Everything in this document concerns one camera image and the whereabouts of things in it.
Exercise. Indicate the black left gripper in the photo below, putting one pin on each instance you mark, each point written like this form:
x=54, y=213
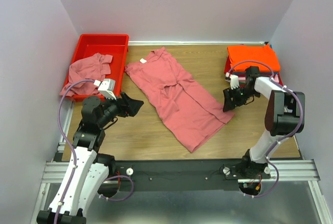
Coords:
x=124, y=104

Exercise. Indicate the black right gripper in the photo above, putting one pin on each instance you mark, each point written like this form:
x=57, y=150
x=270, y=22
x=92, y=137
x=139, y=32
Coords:
x=236, y=97

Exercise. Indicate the salmon pink t-shirt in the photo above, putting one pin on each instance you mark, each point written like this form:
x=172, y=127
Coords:
x=189, y=111

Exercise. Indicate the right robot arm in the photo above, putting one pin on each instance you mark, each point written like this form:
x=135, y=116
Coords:
x=284, y=118

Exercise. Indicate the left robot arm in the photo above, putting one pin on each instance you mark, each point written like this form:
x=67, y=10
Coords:
x=88, y=168

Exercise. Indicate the crumpled pink t-shirt in bin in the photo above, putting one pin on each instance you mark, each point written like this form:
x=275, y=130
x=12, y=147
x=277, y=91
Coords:
x=95, y=67

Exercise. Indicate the light pink folded t-shirt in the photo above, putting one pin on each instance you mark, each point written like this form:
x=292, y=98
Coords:
x=243, y=79

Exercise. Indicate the orange folded t-shirt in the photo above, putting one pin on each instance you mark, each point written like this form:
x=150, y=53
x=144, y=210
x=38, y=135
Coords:
x=263, y=54

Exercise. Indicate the red plastic bin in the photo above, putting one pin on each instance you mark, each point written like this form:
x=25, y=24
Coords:
x=111, y=44

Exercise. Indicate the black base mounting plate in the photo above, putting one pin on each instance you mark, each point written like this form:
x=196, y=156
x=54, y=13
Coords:
x=186, y=174

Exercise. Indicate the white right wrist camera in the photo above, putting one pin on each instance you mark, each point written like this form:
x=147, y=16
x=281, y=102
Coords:
x=233, y=80

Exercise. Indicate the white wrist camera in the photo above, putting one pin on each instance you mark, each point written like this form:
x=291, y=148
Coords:
x=105, y=88
x=233, y=80

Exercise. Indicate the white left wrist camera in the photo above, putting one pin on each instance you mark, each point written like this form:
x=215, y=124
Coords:
x=105, y=88

